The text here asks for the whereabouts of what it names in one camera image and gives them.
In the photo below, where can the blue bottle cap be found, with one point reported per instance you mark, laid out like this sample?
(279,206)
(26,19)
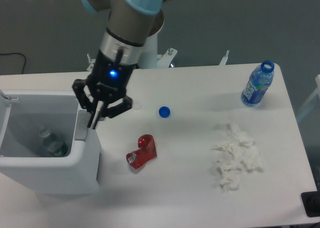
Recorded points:
(164,112)

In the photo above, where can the bottle inside trash can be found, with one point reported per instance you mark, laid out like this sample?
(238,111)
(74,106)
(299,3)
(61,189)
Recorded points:
(52,144)

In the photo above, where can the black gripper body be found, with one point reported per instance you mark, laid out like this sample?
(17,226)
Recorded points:
(109,78)

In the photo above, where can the crushed red can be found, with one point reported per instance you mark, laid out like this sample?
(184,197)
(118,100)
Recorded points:
(146,151)

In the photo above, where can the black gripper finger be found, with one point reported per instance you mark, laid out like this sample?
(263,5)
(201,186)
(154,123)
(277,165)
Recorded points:
(114,111)
(85,103)

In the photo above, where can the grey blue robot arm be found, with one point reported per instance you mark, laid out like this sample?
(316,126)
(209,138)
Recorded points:
(129,24)

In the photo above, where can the white furniture at right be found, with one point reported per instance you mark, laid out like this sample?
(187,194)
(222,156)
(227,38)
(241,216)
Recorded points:
(309,104)

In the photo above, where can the crumpled white tissue pile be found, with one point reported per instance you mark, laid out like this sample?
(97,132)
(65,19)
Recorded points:
(238,153)

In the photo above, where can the white metal base frame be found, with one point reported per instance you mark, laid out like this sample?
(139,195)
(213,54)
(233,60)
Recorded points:
(164,60)

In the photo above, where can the black device at edge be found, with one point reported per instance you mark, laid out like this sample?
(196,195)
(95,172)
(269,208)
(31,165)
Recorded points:
(311,203)

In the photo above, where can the white plastic trash can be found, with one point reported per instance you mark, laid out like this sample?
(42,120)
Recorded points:
(22,112)

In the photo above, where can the blue plastic water bottle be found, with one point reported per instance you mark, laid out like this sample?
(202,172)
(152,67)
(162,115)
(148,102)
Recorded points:
(259,82)

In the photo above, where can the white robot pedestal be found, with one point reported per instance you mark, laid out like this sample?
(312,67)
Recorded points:
(148,58)

